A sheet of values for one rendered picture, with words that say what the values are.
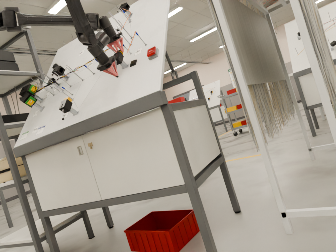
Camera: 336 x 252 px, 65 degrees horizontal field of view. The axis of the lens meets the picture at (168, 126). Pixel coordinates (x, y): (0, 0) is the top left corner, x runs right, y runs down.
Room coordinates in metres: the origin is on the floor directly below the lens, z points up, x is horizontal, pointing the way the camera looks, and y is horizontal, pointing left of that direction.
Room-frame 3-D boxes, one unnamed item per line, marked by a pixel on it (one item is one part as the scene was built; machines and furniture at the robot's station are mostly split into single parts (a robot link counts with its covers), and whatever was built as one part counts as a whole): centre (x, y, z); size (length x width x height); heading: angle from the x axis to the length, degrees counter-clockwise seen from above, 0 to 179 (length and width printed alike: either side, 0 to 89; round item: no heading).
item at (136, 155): (1.40, 0.25, 0.60); 0.55 x 0.03 x 0.39; 63
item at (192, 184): (1.79, 0.36, 0.40); 1.18 x 0.60 x 0.80; 63
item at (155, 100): (1.51, 0.50, 0.83); 1.18 x 0.05 x 0.06; 63
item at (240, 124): (6.23, -1.85, 0.54); 0.99 x 0.50 x 1.08; 57
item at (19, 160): (2.02, 1.16, 0.76); 0.30 x 0.21 x 0.20; 156
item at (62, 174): (1.65, 0.74, 0.60); 0.55 x 0.02 x 0.39; 63
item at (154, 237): (1.69, 0.23, 0.07); 0.39 x 0.29 x 0.14; 52
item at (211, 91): (8.62, -1.40, 0.83); 1.18 x 0.72 x 1.65; 55
